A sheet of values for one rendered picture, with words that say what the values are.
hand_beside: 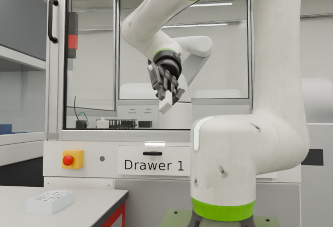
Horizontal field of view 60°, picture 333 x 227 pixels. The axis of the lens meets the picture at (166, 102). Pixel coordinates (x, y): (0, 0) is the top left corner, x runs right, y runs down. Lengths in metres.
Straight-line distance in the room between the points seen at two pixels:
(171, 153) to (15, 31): 1.09
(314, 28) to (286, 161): 4.07
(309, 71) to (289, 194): 3.42
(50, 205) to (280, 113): 0.68
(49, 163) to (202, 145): 0.87
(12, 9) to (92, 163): 0.96
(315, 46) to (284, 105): 3.95
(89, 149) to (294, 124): 0.83
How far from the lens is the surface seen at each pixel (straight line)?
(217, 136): 0.53
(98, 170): 1.23
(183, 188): 1.17
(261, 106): 0.67
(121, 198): 1.10
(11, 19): 1.76
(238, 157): 0.55
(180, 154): 1.13
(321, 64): 4.57
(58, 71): 1.31
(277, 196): 1.20
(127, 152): 1.17
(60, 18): 1.36
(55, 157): 1.30
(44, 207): 0.96
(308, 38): 4.60
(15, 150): 1.75
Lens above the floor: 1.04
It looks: 3 degrees up
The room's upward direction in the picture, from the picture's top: straight up
